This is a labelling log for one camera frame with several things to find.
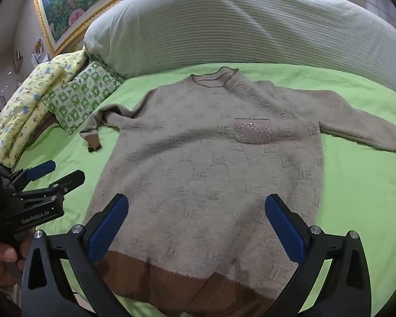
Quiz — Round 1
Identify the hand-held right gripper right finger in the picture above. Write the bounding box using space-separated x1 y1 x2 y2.
265 194 372 317

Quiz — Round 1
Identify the striped white duvet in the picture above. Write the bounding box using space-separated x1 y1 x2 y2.
83 0 396 95

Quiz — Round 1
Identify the green bed sheet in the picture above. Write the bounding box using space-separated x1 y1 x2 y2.
7 62 396 317

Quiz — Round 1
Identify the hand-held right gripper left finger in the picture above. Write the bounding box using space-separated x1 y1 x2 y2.
20 193 133 317

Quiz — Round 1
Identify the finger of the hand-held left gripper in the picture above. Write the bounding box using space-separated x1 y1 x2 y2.
11 170 86 202
2 160 56 189

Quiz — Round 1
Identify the person's left hand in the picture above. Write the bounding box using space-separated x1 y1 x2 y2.
0 229 35 273

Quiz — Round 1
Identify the yellow printed blanket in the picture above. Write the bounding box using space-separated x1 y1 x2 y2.
0 50 89 169

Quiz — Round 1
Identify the gold framed painting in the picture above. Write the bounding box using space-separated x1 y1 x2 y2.
31 0 360 57

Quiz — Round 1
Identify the green checkered pillow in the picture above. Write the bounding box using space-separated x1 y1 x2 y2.
42 60 125 136

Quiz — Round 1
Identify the small wall photo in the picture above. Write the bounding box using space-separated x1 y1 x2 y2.
31 38 45 65

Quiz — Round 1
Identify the beige knit sweater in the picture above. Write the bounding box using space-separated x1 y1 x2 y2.
79 67 396 317

